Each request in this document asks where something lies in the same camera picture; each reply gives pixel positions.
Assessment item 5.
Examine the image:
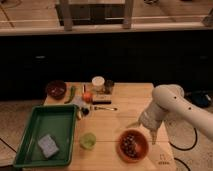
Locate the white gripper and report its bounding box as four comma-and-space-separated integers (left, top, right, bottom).
126, 109, 164, 145

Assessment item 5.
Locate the dark purple grape bunch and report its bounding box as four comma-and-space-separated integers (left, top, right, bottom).
121, 134, 138, 158

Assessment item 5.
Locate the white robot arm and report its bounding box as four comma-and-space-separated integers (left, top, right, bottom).
128, 84, 213, 144

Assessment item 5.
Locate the red orange bowl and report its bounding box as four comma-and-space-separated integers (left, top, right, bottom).
116, 129, 149, 163

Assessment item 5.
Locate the dark red bowl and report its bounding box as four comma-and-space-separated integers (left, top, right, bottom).
45, 80, 67, 100

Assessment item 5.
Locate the black rectangular block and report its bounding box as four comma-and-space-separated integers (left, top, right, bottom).
92, 95, 111, 104

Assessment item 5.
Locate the dark small jar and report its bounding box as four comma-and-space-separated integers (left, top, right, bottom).
104, 80, 114, 94

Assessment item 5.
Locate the small green cup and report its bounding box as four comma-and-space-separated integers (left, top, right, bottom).
79, 133, 96, 150

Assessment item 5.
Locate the orange tomato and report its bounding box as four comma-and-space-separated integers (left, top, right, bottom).
82, 92, 92, 103

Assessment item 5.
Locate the light cloth with dark object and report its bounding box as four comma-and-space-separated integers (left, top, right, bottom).
71, 96, 90, 118

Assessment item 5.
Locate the white lidded container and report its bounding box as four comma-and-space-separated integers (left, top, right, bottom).
92, 76, 105, 92

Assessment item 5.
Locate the green chili pepper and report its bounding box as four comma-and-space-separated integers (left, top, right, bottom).
64, 86, 76, 104

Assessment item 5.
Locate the green plastic tray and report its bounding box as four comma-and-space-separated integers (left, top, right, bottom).
13, 105, 77, 168

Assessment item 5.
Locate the blue grey sponge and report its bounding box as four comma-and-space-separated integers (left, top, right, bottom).
38, 134, 59, 158

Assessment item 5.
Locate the black floor cable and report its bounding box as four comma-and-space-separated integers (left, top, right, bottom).
168, 128, 199, 171

